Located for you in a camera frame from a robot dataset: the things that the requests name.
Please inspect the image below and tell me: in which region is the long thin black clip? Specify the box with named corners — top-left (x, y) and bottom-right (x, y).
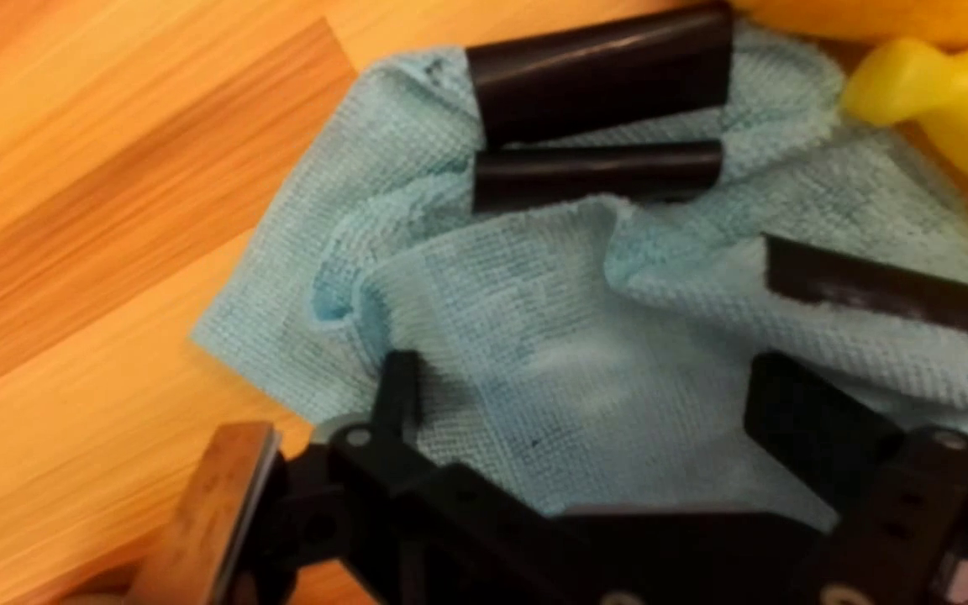
top-left (763, 231), bottom-right (968, 351)

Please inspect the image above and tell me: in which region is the yellow toy banana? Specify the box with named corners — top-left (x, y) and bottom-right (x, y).
top-left (836, 33), bottom-right (968, 229)

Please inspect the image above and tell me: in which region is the wide black clip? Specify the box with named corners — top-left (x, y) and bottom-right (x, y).
top-left (464, 0), bottom-right (735, 152)

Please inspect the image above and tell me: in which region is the blue microfiber towel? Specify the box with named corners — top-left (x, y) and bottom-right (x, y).
top-left (193, 25), bottom-right (968, 534)

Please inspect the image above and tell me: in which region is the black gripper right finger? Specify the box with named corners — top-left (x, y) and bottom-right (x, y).
top-left (741, 351), bottom-right (903, 515)

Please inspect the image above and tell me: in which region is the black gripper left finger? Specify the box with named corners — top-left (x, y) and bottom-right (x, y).
top-left (367, 351), bottom-right (426, 455)

